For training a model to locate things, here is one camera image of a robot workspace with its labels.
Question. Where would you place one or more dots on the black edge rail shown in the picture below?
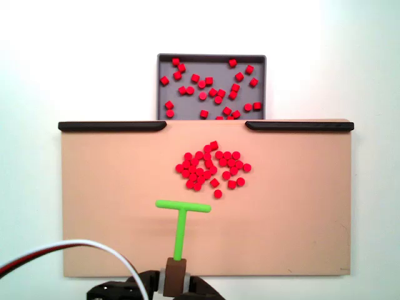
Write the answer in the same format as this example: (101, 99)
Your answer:
(109, 126)
(300, 126)

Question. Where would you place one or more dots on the grey tray container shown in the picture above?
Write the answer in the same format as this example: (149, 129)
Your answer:
(187, 103)

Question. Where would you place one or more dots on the beige flat board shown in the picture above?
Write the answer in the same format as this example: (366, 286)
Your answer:
(281, 203)

